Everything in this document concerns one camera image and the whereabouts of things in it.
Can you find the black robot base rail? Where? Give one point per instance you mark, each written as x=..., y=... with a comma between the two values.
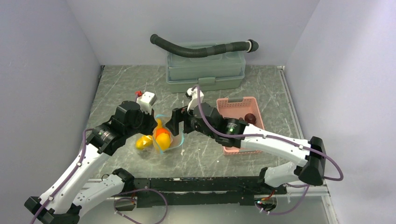
x=242, y=190

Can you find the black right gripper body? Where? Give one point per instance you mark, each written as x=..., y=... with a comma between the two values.
x=194, y=125

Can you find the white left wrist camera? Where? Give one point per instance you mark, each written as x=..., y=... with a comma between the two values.
x=147, y=99

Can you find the orange fruit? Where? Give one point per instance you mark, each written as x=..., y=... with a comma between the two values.
x=161, y=131

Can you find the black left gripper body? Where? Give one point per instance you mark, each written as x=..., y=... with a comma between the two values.
x=135, y=128

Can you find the yellow mango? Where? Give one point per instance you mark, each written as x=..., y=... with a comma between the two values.
x=163, y=142

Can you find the green plastic storage box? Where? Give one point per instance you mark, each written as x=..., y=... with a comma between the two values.
x=218, y=72

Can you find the yellow bell pepper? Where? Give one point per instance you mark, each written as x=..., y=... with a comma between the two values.
x=159, y=124

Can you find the clear zip top bag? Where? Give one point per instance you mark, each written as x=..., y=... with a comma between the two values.
x=176, y=141

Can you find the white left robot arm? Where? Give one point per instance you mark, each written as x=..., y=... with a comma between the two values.
x=65, y=202

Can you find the yellow lemon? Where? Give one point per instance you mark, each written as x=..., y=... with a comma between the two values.
x=143, y=142

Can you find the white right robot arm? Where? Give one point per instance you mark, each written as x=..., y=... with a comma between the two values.
x=306, y=158

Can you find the dark red plum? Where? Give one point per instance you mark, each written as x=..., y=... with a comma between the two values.
x=250, y=118

